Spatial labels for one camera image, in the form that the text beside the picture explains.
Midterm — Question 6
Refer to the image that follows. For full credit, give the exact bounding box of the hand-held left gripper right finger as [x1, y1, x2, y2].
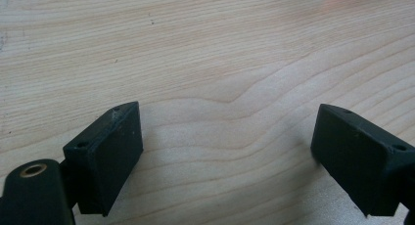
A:
[310, 103, 415, 217]

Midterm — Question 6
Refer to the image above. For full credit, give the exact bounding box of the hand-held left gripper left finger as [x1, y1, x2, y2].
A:
[62, 101, 144, 217]

